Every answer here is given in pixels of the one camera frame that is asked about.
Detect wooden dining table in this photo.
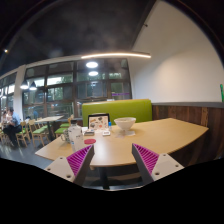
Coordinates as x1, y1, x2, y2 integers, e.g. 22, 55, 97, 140
34, 115, 64, 141

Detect dark framed window wall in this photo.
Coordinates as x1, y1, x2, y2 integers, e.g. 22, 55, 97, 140
0, 58, 133, 119

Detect green-seated wooden chairs group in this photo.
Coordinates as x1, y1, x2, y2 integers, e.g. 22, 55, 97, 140
16, 116, 73, 148

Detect small dark box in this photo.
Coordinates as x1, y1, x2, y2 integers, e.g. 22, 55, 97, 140
83, 129, 96, 137

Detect round bright pendant lamp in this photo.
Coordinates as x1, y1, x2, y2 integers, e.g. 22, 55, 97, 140
85, 61, 99, 69

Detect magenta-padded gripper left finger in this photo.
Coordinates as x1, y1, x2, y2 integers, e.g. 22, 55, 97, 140
44, 144, 95, 187

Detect green upholstered bench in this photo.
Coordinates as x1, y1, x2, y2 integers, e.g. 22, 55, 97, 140
81, 98, 153, 127

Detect long linear ceiling light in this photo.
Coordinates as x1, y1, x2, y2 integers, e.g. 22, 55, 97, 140
80, 51, 152, 60

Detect clear plastic drink bottle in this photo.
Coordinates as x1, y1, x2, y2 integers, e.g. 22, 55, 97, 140
67, 119, 84, 153

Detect white ceramic bowl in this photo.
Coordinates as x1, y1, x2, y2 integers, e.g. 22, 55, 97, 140
113, 116, 137, 132

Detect green speckled ceramic mug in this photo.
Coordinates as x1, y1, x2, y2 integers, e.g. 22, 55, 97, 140
60, 128, 71, 144

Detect person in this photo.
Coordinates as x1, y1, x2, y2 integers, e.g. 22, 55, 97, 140
6, 107, 23, 148
0, 110, 9, 134

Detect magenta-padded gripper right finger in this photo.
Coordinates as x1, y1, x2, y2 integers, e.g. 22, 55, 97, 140
131, 143, 185, 186

